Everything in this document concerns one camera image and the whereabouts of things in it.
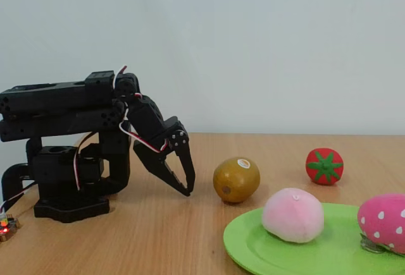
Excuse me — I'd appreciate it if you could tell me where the pink plush peach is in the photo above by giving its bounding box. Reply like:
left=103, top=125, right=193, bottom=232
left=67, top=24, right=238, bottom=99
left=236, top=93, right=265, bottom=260
left=261, top=187, right=325, bottom=244

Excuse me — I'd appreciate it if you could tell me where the green oval plate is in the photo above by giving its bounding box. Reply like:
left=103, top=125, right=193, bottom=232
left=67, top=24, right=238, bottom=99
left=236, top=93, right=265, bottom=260
left=223, top=202, right=405, bottom=275

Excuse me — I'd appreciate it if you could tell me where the brown kiwi with sticker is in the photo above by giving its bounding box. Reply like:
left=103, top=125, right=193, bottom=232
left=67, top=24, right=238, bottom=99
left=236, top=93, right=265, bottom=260
left=212, top=156, right=261, bottom=205

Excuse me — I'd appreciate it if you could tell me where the red plush tomato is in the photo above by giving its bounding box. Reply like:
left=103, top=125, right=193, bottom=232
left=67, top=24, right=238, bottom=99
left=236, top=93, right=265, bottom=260
left=305, top=147, right=345, bottom=186

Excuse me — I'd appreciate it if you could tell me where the black table clamp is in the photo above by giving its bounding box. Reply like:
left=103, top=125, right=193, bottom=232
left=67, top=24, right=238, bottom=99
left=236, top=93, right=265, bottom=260
left=1, top=138, right=42, bottom=208

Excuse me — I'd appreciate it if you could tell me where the small controller board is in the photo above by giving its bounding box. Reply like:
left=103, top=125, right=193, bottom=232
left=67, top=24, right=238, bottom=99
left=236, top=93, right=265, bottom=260
left=0, top=213, right=22, bottom=243

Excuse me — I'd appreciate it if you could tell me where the pink white-dotted plush strawberry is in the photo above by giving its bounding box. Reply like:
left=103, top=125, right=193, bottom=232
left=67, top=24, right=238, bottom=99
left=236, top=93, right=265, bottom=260
left=357, top=192, right=405, bottom=255

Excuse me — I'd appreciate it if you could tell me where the red white wrist servo wire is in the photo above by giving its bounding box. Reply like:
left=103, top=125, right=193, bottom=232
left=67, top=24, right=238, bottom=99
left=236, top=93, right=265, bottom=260
left=112, top=64, right=169, bottom=154

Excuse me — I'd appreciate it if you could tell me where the red white base servo wire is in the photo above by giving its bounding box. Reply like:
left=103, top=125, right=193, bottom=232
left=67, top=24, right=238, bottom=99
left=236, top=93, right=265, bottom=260
left=73, top=131, right=96, bottom=191

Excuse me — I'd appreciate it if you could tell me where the red white board wire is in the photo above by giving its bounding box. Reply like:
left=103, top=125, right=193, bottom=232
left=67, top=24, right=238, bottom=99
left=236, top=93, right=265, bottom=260
left=0, top=181, right=36, bottom=216

